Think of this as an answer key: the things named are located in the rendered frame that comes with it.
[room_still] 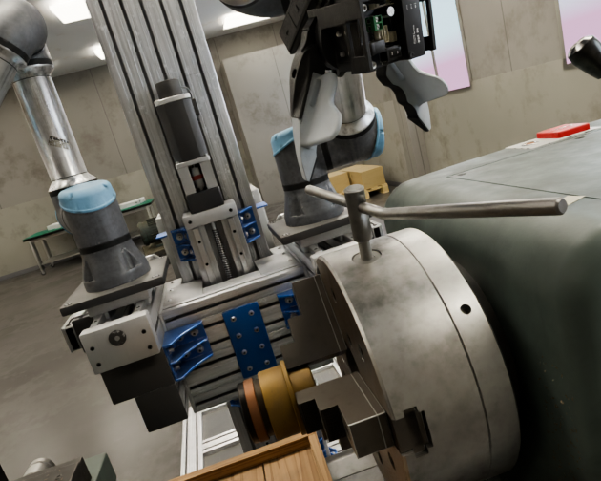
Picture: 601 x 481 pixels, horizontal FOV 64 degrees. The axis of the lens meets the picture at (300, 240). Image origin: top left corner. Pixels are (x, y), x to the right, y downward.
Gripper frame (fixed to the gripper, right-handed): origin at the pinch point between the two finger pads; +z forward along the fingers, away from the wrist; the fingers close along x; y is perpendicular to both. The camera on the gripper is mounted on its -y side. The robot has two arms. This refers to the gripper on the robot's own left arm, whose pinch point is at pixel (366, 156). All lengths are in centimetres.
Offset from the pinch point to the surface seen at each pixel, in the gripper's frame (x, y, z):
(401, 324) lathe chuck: -3.5, 5.4, 15.7
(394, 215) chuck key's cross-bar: -0.6, 3.4, 5.4
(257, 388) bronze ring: -15.9, -8.3, 24.7
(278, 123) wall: 385, -788, 153
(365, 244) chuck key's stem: -0.3, -2.8, 10.6
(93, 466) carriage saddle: -40, -42, 48
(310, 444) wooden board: -8, -18, 48
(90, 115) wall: 98, -984, 60
